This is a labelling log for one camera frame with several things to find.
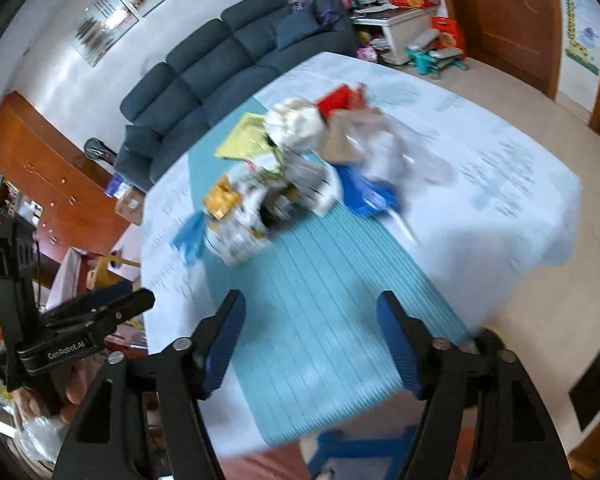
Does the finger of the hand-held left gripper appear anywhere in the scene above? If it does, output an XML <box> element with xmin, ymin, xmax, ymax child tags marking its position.
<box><xmin>42</xmin><ymin>280</ymin><xmax>134</xmax><ymax>322</ymax></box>
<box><xmin>55</xmin><ymin>287</ymin><xmax>157</xmax><ymax>337</ymax></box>

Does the teal stepper machine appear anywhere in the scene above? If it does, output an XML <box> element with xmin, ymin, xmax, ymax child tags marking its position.
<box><xmin>406</xmin><ymin>30</ymin><xmax>468</xmax><ymax>79</ymax></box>

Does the blue plastic stool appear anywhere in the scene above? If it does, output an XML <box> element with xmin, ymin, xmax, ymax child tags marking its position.
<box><xmin>312</xmin><ymin>425</ymin><xmax>421</xmax><ymax>480</ymax></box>

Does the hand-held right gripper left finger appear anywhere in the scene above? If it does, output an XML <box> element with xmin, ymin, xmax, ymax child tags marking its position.
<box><xmin>52</xmin><ymin>289</ymin><xmax>247</xmax><ymax>480</ymax></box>

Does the white side cabinet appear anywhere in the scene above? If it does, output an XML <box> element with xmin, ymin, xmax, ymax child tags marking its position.
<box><xmin>352</xmin><ymin>7</ymin><xmax>448</xmax><ymax>66</ymax></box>

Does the red gift bag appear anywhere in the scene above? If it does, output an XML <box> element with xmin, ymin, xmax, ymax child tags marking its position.
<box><xmin>430</xmin><ymin>16</ymin><xmax>466</xmax><ymax>58</ymax></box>

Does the brown pulp tray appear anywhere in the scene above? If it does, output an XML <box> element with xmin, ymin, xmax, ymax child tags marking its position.
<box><xmin>319</xmin><ymin>107</ymin><xmax>381</xmax><ymax>166</ymax></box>

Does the white grey printed packet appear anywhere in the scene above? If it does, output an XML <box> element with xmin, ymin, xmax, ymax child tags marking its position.
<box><xmin>275</xmin><ymin>152</ymin><xmax>342</xmax><ymax>217</ymax></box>

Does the brown wooden cabinet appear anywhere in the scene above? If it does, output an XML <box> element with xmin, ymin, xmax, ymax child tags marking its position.
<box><xmin>0</xmin><ymin>91</ymin><xmax>131</xmax><ymax>281</ymax></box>

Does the yellow plastic packet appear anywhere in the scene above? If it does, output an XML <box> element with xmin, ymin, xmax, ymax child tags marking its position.
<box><xmin>215</xmin><ymin>112</ymin><xmax>276</xmax><ymax>161</ymax></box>

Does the person's left hand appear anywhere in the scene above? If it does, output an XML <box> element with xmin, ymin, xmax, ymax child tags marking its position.
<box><xmin>15</xmin><ymin>349</ymin><xmax>112</xmax><ymax>418</ymax></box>

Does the white printed carton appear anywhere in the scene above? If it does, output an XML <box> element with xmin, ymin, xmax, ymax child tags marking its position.
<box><xmin>207</xmin><ymin>210</ymin><xmax>274</xmax><ymax>267</ymax></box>

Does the blue plastic packet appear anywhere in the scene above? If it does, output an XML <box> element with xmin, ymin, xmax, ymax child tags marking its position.
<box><xmin>340</xmin><ymin>165</ymin><xmax>402</xmax><ymax>219</ymax></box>

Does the purple cloth bag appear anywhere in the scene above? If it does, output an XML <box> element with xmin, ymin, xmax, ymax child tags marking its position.
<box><xmin>290</xmin><ymin>0</ymin><xmax>352</xmax><ymax>28</ymax></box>

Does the blue plastic glove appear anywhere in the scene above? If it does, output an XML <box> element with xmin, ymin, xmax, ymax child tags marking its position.
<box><xmin>172</xmin><ymin>212</ymin><xmax>211</xmax><ymax>264</ymax></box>

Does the clear plastic bottle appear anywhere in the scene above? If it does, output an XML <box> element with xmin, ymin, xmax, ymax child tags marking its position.
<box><xmin>360</xmin><ymin>115</ymin><xmax>456</xmax><ymax>187</ymax></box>

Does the wall height chart poster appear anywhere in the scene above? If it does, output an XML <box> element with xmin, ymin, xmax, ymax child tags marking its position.
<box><xmin>555</xmin><ymin>0</ymin><xmax>600</xmax><ymax>111</ymax></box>

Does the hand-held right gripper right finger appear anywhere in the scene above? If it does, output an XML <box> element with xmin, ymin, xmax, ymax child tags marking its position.
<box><xmin>376</xmin><ymin>291</ymin><xmax>573</xmax><ymax>480</ymax></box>

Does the white crumpled paper bag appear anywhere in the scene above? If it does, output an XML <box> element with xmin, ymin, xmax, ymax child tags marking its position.
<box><xmin>265</xmin><ymin>97</ymin><xmax>331</xmax><ymax>154</ymax></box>

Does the black racket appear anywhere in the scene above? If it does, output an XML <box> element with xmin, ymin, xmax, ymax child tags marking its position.
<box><xmin>84</xmin><ymin>137</ymin><xmax>118</xmax><ymax>166</ymax></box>

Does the red cardboard box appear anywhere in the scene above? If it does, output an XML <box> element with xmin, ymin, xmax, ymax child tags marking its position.
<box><xmin>316</xmin><ymin>85</ymin><xmax>369</xmax><ymax>119</ymax></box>

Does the orange snack packet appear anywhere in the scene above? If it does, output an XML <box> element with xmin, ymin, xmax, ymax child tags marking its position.
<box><xmin>202</xmin><ymin>177</ymin><xmax>244</xmax><ymax>221</ymax></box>

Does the grey landscape wall picture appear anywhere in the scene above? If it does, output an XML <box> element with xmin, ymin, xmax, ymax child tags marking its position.
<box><xmin>70</xmin><ymin>0</ymin><xmax>140</xmax><ymax>67</ymax></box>

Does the yellow plastic toy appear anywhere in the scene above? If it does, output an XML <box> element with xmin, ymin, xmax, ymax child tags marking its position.
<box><xmin>87</xmin><ymin>252</ymin><xmax>141</xmax><ymax>292</ymax></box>

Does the brown wooden door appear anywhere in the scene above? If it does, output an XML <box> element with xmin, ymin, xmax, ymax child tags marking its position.
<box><xmin>432</xmin><ymin>0</ymin><xmax>563</xmax><ymax>101</ymax></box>

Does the black floor mat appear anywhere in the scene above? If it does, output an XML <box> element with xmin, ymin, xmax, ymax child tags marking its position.
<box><xmin>569</xmin><ymin>346</ymin><xmax>600</xmax><ymax>432</ymax></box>

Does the dark blue sofa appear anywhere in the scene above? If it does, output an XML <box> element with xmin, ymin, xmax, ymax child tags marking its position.
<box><xmin>115</xmin><ymin>0</ymin><xmax>356</xmax><ymax>193</ymax></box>

